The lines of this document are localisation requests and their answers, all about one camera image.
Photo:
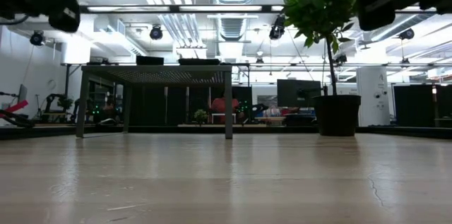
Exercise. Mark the black ceiling spotlight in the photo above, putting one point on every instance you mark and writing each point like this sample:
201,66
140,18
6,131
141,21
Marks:
156,32
278,28
406,34
37,38
340,58

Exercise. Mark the green leafy plant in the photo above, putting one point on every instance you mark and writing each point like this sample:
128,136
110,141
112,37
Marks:
325,5

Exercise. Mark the white cylindrical tank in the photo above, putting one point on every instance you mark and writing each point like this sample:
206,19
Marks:
373,97

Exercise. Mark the small grey monitor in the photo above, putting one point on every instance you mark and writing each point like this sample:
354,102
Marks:
22,93

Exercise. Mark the black partition panel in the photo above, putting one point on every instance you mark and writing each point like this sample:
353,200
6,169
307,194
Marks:
176,105
415,105

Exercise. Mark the small green potted plant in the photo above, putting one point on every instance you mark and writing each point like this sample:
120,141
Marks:
200,116
65,103

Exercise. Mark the red object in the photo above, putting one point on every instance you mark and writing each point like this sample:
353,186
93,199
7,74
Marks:
16,106

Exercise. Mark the black plant pot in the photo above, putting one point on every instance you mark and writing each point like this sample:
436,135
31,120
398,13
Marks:
337,116

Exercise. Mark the black computer monitor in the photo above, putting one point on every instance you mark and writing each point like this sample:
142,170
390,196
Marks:
298,93

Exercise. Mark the grey perforated metal shelf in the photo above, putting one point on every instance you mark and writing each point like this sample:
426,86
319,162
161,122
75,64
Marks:
159,69

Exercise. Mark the black fluted square dish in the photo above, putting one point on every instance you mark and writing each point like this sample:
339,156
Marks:
199,61

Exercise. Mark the person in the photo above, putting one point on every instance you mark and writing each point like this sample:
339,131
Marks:
220,105

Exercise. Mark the black overhead frame beam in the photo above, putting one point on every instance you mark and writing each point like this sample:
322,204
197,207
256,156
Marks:
173,8

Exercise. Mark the black aluminium cross rail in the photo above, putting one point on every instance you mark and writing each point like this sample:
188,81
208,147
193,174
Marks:
159,129

